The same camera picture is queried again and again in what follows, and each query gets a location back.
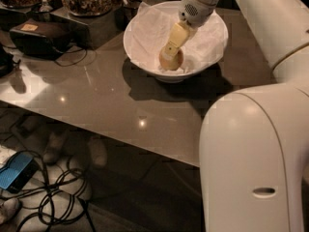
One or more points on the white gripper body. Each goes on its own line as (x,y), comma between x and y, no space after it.
(192,14)

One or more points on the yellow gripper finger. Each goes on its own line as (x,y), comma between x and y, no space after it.
(179,35)

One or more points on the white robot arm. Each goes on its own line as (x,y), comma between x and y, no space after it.
(254,143)

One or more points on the white bowl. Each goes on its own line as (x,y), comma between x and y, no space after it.
(143,62)

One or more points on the white paper napkin liner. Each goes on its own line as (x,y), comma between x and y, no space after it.
(148,33)

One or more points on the dark cup with scoop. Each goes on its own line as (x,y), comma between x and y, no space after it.
(129,10)

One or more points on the dark display stand block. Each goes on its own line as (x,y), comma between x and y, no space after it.
(94,31)

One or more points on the black electronic box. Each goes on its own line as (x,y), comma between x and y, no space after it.
(46,40)

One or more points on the right grey shoe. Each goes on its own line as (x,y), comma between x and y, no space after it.
(98,152)

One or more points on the grey shoe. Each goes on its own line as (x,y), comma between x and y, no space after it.
(98,152)
(9,209)
(54,147)

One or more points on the black device at left edge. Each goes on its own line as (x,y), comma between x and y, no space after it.
(6,62)

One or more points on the blue foot pedal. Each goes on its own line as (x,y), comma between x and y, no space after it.
(16,172)

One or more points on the grey shoe bottom left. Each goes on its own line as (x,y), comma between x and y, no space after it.
(9,209)

